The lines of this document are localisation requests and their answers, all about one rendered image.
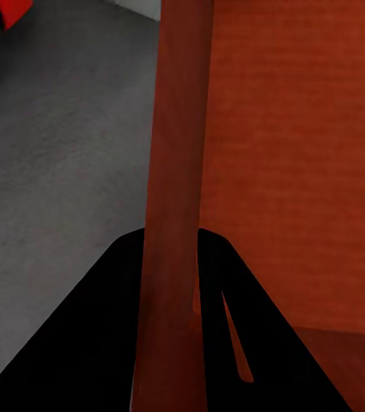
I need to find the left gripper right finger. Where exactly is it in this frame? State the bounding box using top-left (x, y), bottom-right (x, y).
top-left (198, 228), bottom-right (353, 412)

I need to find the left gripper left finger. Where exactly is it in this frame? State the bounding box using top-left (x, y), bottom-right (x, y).
top-left (0, 228), bottom-right (145, 412)

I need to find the storage box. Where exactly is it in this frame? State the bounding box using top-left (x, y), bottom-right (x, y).
top-left (131, 0), bottom-right (365, 412)

